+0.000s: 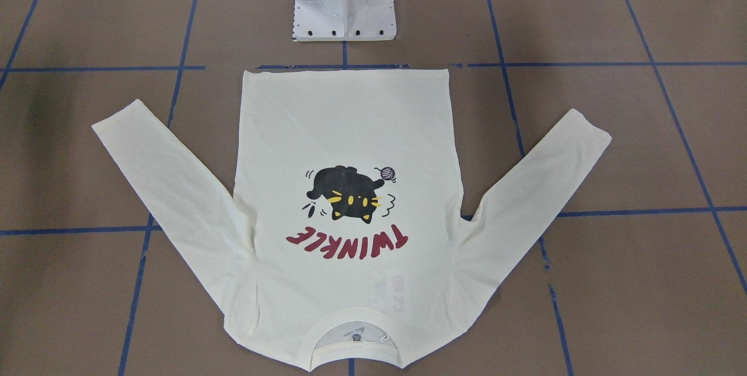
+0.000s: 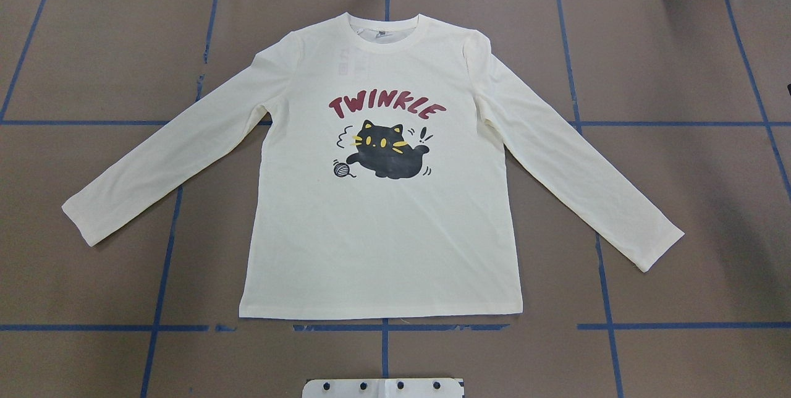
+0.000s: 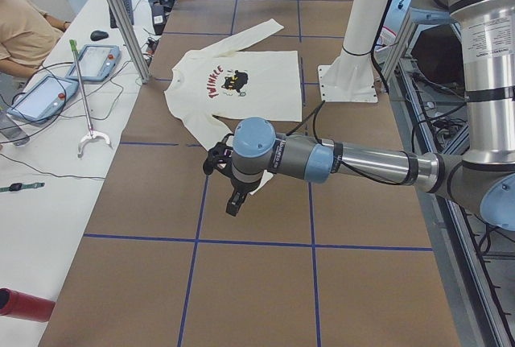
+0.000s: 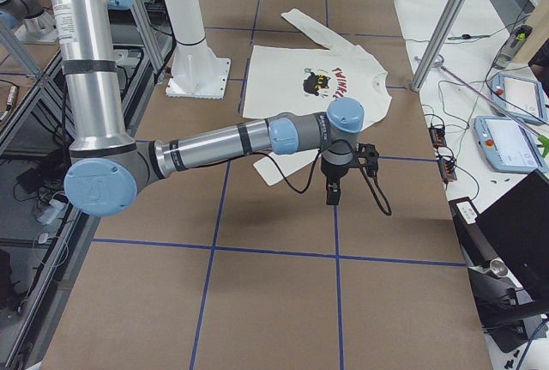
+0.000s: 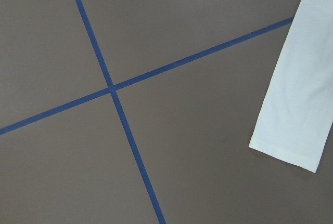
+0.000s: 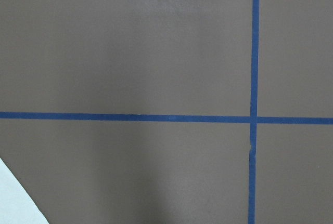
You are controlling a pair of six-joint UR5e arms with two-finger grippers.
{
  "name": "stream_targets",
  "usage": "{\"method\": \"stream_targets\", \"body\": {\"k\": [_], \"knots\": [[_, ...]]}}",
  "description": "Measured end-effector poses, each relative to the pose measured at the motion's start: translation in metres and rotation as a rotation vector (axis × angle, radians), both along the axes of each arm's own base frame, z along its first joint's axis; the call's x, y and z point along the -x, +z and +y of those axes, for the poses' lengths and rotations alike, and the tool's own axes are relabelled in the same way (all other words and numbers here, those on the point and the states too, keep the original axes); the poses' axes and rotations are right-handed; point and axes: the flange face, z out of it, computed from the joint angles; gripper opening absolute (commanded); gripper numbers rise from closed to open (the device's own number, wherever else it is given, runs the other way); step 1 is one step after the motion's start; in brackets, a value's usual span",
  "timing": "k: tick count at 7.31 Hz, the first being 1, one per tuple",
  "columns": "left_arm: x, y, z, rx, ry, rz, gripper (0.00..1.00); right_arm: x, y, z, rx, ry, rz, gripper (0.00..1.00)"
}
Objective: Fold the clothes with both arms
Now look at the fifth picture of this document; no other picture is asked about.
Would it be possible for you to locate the cream long-sleeve printed shirt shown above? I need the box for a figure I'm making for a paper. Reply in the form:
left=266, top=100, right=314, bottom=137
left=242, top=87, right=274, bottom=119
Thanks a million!
left=249, top=0, right=332, bottom=172

